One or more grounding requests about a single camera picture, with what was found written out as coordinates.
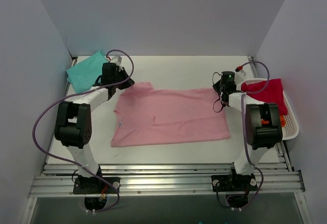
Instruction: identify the pink t-shirt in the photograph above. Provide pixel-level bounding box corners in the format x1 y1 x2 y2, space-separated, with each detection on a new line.
111 82 230 147

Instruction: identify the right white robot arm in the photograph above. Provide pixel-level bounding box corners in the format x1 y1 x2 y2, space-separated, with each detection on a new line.
213 71 283 190

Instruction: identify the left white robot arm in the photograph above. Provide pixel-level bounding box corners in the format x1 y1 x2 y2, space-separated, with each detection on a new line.
55 56 134 193

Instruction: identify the teal folded t-shirt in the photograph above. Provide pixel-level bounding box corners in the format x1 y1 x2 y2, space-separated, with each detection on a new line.
66 51 107 93

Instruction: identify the magenta t-shirt in basket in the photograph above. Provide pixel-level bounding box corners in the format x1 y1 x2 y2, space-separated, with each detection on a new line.
241 79 288 115

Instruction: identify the orange t-shirt in basket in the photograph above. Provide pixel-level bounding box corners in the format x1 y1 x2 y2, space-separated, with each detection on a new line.
279 115 286 127

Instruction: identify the white plastic basket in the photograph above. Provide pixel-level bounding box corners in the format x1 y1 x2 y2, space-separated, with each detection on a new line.
240 78 299 140

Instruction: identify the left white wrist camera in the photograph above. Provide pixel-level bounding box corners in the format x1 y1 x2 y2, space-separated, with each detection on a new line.
110 55 122 65

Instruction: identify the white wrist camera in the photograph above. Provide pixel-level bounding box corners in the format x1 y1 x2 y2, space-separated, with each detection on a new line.
235 66 247 83
110 55 122 65

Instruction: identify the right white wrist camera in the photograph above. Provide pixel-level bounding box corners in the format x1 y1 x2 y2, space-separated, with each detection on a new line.
235 66 247 83

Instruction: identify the black loose cable loop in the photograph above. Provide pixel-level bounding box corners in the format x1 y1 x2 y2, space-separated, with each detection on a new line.
213 93 225 113

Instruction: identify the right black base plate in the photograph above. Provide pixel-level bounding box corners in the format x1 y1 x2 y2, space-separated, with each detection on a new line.
211 175 258 192

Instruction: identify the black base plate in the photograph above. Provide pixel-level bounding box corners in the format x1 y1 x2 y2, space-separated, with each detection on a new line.
211 175 258 192
73 176 121 195

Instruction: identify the aluminium rail frame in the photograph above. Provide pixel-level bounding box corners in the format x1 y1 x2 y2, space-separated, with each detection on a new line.
29 162 305 197

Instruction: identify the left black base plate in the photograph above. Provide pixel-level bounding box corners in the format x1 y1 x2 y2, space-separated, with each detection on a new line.
73 176 121 195

